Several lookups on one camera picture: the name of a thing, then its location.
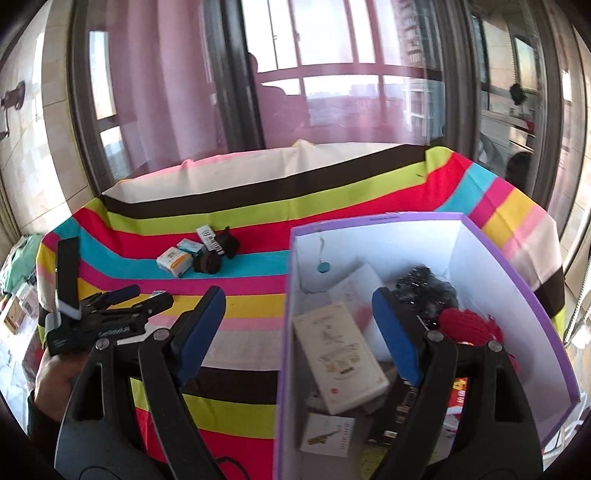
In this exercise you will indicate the dark window frame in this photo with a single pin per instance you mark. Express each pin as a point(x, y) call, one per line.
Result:
point(83, 115)

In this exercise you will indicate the person's left hand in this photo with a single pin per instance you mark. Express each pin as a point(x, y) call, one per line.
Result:
point(51, 383)

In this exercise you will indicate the white washing machine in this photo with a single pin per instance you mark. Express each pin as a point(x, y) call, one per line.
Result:
point(496, 147)

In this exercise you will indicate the striped colourful tablecloth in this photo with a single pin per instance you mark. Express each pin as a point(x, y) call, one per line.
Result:
point(369, 194)

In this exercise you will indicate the green cloth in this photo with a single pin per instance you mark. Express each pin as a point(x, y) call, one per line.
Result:
point(21, 258)

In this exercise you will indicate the white orange packet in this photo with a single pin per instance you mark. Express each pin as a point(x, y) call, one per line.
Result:
point(173, 263)

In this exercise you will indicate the small white box with logo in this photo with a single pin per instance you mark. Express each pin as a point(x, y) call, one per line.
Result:
point(207, 237)

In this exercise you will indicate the cardboard box white label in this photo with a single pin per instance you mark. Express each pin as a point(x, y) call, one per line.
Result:
point(21, 309)

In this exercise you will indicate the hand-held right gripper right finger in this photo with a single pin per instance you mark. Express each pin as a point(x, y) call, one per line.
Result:
point(395, 337)

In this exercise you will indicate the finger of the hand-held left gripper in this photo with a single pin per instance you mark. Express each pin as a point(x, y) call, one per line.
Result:
point(157, 302)
point(124, 293)

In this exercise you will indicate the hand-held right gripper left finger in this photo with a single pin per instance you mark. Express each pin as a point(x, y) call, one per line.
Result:
point(198, 337)

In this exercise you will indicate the white foam block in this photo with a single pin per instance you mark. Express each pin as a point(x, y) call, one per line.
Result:
point(360, 295)

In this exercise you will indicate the purple box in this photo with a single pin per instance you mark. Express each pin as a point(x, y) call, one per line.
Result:
point(508, 286)

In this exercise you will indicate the teal box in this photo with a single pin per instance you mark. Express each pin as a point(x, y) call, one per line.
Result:
point(191, 247)

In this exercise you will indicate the red knitted hat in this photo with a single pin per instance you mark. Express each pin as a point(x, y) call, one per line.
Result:
point(466, 323)

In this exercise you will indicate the small white box yellow print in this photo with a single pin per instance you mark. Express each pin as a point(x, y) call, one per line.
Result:
point(328, 434)

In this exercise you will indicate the pink curtain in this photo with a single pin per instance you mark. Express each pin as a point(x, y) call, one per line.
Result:
point(161, 92)

